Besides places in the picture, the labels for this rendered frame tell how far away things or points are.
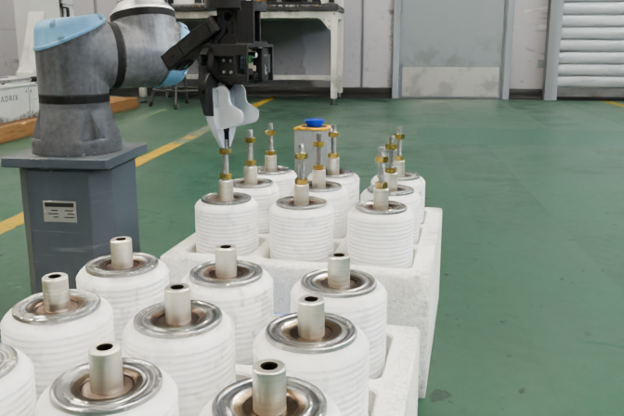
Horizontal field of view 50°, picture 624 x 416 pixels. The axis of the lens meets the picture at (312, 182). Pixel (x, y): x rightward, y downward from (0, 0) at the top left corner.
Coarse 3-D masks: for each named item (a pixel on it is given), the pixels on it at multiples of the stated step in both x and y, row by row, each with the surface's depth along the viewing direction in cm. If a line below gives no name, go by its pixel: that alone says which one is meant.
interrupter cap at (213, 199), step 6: (216, 192) 105; (234, 192) 105; (240, 192) 105; (204, 198) 102; (210, 198) 102; (216, 198) 103; (234, 198) 103; (240, 198) 102; (246, 198) 102; (216, 204) 98; (222, 204) 98; (228, 204) 98; (234, 204) 99
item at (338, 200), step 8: (312, 192) 107; (320, 192) 107; (328, 192) 107; (336, 192) 107; (344, 192) 109; (328, 200) 106; (336, 200) 107; (344, 200) 109; (336, 208) 107; (344, 208) 109; (336, 216) 108; (344, 216) 109; (336, 224) 108; (344, 224) 110; (336, 232) 108; (344, 232) 110
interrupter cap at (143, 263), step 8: (104, 256) 74; (136, 256) 74; (144, 256) 74; (152, 256) 74; (88, 264) 71; (96, 264) 71; (104, 264) 72; (136, 264) 72; (144, 264) 72; (152, 264) 71; (88, 272) 69; (96, 272) 69; (104, 272) 69; (112, 272) 69; (120, 272) 69; (128, 272) 69; (136, 272) 69; (144, 272) 69
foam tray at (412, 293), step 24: (432, 216) 120; (192, 240) 105; (264, 240) 107; (336, 240) 105; (432, 240) 106; (168, 264) 98; (192, 264) 97; (264, 264) 94; (288, 264) 94; (312, 264) 94; (432, 264) 95; (288, 288) 94; (384, 288) 91; (408, 288) 90; (432, 288) 99; (288, 312) 95; (408, 312) 91; (432, 312) 103; (432, 336) 107
